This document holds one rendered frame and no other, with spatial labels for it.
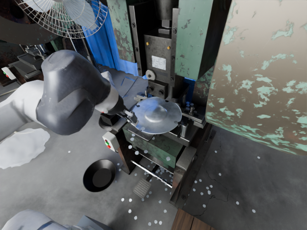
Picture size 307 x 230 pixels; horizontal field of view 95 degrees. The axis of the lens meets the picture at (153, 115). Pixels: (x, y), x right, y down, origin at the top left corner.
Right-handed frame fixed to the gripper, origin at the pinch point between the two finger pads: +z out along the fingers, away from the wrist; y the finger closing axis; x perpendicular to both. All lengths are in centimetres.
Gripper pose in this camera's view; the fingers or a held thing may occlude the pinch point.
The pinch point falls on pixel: (133, 121)
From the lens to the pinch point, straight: 63.1
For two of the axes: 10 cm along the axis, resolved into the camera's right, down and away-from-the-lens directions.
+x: 4.7, -8.6, 2.0
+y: 8.4, 3.7, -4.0
